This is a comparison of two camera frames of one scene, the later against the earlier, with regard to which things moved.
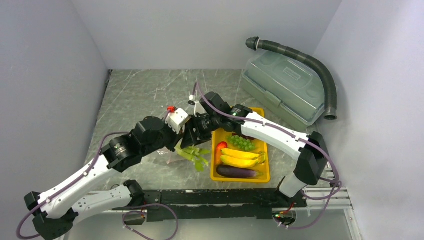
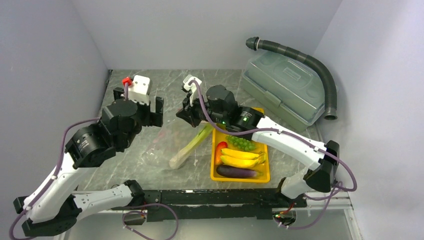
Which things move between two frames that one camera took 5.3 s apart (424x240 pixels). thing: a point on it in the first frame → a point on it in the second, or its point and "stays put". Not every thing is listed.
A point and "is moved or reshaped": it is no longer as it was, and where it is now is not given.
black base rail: x=217 y=204 stays put
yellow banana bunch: x=242 y=160 stays put
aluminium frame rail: x=330 y=197 stays put
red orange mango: x=220 y=145 stays put
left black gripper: x=176 y=138 → x=152 y=118
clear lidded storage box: x=291 y=89 stays put
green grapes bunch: x=242 y=143 stays put
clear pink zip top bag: x=164 y=155 is moved or reshaped
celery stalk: x=194 y=154 is moved or reshaped
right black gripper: x=191 y=138 → x=187 y=112
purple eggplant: x=229 y=171 stays put
